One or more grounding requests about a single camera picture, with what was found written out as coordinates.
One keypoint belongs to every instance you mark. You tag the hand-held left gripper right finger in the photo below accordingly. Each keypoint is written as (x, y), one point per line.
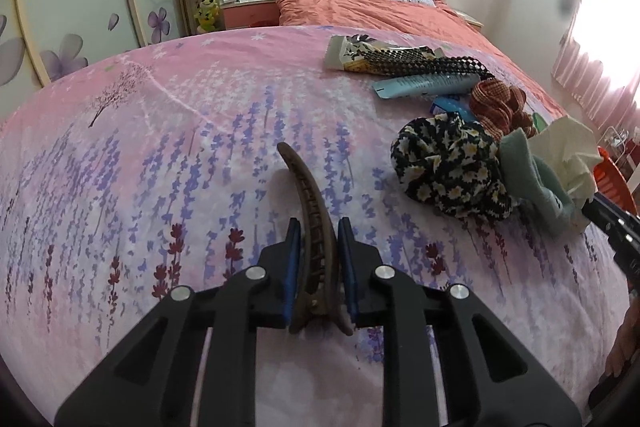
(347, 267)

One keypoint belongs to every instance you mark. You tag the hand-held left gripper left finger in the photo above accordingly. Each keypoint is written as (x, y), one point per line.
(292, 267)

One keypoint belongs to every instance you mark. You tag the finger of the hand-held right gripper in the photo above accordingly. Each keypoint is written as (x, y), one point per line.
(612, 214)

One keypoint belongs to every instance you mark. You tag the orange plastic basket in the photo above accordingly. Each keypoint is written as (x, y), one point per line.
(612, 179)

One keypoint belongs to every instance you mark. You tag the brown hair claw clip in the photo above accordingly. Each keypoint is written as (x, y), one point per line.
(310, 207)

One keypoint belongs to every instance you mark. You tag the green and white cloth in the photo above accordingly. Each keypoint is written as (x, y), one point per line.
(565, 152)

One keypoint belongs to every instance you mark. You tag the person's right hand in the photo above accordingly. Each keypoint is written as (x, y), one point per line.
(622, 342)

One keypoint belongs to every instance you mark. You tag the black daisy print scrunchie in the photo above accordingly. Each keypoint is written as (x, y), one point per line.
(450, 167)

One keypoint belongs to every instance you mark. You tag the red brown scrunchie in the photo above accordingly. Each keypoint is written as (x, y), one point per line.
(500, 107)

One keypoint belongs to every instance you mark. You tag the pink curtain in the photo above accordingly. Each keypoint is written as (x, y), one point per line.
(595, 47)

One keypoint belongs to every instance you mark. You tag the blue plastic item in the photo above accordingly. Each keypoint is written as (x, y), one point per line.
(450, 106)

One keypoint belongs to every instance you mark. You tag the light blue tube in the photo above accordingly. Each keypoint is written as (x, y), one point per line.
(425, 86)

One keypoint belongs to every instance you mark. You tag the white yellow snack packet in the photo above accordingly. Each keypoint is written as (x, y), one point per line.
(342, 54)

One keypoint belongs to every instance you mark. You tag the pink white nightstand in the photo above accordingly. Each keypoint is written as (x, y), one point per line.
(247, 12)
(470, 19)

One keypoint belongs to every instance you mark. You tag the salmon duvet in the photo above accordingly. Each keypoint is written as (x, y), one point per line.
(360, 9)

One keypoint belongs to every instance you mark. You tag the green yellow plush toy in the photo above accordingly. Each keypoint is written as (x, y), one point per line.
(206, 14)

